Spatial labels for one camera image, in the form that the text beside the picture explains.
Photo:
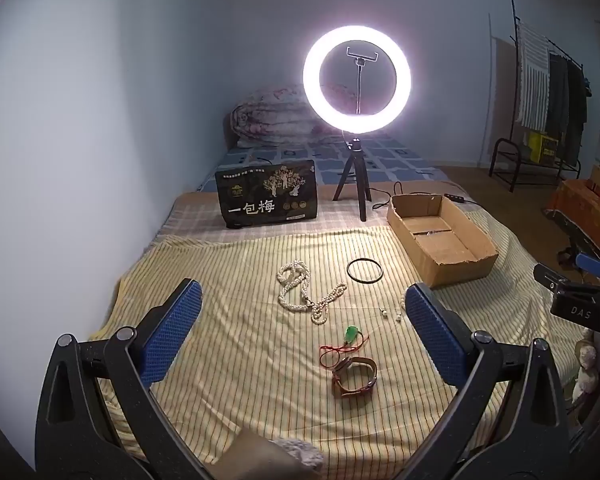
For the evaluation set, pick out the folded floral quilt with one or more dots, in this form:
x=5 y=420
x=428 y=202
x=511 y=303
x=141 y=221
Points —
x=265 y=115

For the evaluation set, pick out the brown leather watch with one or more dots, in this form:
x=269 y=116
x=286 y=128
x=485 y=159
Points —
x=342 y=364

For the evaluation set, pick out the black bangle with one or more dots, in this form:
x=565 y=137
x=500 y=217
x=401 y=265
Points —
x=347 y=270

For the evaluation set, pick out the short pearl strand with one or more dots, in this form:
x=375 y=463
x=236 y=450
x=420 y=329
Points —
x=330 y=300

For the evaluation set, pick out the dark green hanging garment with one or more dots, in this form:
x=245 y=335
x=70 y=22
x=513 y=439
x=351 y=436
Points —
x=558 y=105

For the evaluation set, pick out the black snack bag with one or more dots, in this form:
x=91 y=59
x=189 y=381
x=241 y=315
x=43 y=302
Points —
x=260 y=205

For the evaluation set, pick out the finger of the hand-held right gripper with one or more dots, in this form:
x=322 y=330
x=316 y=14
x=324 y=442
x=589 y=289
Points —
x=591 y=264
x=550 y=276

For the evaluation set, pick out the black mini tripod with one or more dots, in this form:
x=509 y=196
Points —
x=362 y=195

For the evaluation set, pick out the cardboard box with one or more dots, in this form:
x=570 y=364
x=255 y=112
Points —
x=460 y=270

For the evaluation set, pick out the orange box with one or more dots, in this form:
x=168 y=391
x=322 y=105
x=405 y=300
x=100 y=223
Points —
x=585 y=215

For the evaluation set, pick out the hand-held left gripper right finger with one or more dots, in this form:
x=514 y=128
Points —
x=437 y=335

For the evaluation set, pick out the blue patterned bedsheet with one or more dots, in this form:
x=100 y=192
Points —
x=380 y=152

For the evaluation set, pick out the yellow striped blanket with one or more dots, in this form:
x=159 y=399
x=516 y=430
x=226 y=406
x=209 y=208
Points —
x=255 y=360

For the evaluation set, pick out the phone holder clamp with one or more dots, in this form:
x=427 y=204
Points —
x=361 y=64

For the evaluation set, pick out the black hanging garment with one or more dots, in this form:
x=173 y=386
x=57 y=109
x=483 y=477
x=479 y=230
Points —
x=576 y=110

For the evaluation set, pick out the brown checked bedsheet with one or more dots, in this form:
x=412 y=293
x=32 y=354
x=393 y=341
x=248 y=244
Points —
x=190 y=215

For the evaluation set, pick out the person's beige fuzzy clothing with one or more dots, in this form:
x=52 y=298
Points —
x=265 y=460

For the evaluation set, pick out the black clothes rack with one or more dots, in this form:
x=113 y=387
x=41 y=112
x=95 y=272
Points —
x=505 y=155

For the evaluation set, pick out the striped hanging cloth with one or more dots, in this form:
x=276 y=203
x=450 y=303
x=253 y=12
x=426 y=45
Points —
x=532 y=80

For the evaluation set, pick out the yellow box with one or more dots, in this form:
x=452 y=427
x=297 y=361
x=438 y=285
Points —
x=542 y=147

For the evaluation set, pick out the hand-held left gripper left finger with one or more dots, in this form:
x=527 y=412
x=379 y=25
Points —
x=172 y=332

